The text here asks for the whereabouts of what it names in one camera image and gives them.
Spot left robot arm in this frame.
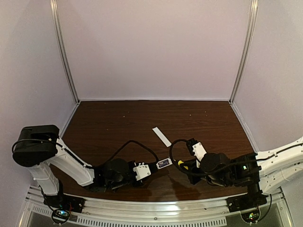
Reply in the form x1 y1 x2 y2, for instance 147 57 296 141
12 125 151 196

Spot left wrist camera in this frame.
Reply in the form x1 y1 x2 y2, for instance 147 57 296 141
131 162 152 181

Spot right aluminium frame post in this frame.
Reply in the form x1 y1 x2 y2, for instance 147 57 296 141
229 0 258 105

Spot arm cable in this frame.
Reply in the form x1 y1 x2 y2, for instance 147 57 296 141
169 139 214 178
104 140 160 166

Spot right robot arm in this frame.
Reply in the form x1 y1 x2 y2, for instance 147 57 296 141
186 138 303 196

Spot aluminium frame post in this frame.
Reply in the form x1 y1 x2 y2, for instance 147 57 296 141
229 0 258 105
50 0 80 104

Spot purple battery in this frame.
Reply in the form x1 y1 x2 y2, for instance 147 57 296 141
158 160 169 167

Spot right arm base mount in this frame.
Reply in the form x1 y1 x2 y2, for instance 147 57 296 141
226 194 267 225

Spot yellow handled screwdriver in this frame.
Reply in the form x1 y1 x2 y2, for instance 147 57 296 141
177 160 189 172

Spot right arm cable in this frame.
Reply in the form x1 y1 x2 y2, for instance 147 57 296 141
169 139 214 178

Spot white remote control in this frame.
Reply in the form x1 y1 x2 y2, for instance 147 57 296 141
148 157 172 172

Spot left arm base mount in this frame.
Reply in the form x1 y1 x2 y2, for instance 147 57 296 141
44 194 85 225

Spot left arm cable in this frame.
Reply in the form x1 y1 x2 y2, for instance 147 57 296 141
104 140 160 166

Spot white battery cover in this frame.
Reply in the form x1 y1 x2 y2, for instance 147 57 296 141
152 127 171 147

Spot front aluminium rail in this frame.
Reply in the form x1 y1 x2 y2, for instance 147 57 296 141
17 192 294 227

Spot left aluminium frame post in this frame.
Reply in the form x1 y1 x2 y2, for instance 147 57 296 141
50 0 80 104

